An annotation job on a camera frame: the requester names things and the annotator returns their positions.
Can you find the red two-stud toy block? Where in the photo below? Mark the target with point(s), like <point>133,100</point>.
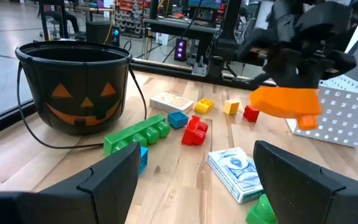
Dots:
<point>193,130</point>

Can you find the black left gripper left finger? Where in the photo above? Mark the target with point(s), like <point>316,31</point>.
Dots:
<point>73,202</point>

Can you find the yellow two-stud toy block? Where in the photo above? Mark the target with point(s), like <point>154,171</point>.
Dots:
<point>204,106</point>

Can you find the small yellow toy block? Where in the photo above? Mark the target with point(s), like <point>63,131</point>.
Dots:
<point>231,107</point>

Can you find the small green toy block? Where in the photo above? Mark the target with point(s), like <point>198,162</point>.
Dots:
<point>261,213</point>

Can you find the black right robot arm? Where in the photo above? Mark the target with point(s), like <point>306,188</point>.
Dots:
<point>227,46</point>

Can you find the blue playing card box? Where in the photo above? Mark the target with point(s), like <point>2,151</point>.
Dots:
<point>235,174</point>

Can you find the black jack-o-lantern bucket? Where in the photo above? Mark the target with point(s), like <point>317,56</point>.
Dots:
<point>73,87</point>

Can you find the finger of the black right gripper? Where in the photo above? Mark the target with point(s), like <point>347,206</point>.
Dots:
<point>306,76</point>
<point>280,74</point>

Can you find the small red toy block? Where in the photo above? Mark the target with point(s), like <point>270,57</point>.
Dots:
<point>251,113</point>

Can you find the black computer tower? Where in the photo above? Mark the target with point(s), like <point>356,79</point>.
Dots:
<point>99,32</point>

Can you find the parts shelf with bins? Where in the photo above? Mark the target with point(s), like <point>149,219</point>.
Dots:
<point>130,18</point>

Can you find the black desk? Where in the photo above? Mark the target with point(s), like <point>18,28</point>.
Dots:
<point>179,28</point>

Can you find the large orange toy block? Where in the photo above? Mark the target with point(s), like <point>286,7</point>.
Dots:
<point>286,102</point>

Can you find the long green toy block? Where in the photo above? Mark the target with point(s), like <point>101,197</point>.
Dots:
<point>135,133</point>

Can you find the cyan toy block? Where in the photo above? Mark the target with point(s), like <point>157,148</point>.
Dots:
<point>144,158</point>

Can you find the white perforated plastic bin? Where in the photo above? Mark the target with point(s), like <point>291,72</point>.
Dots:
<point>340,118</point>

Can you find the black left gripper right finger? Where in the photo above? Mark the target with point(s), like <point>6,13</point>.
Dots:
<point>306,199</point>

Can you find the blue toy block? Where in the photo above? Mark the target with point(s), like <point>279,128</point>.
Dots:
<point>177,119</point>

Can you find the computer tower purple lights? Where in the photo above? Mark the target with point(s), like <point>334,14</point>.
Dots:
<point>180,49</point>

